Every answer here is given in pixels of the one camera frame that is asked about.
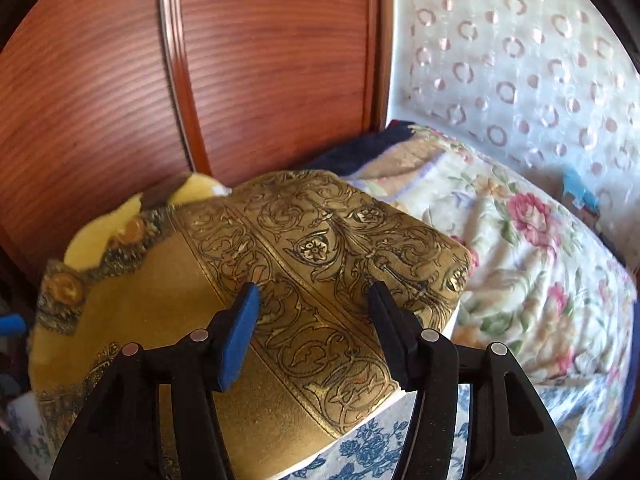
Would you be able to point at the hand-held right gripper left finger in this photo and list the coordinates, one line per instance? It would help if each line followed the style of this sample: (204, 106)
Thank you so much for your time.
(240, 340)

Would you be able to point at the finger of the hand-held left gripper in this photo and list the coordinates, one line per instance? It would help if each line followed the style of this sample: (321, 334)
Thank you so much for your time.
(12, 325)

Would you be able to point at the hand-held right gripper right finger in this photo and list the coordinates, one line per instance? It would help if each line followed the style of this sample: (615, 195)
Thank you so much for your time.
(395, 340)

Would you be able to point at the golden patterned garment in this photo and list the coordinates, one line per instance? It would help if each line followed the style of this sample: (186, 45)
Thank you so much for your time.
(300, 260)

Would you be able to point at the pink floral blanket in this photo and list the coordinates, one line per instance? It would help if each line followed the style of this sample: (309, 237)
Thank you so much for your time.
(525, 270)

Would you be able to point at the dark blue blanket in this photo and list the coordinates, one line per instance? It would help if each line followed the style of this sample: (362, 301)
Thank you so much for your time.
(360, 152)

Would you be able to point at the blue tissue box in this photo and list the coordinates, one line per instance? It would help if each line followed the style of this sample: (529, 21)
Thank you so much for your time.
(580, 190)

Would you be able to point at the wooden slatted wardrobe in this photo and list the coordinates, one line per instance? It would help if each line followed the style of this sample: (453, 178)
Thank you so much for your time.
(250, 60)

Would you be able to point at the sheer circle-patterned curtain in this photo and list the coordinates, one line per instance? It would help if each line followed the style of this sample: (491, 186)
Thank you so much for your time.
(500, 60)

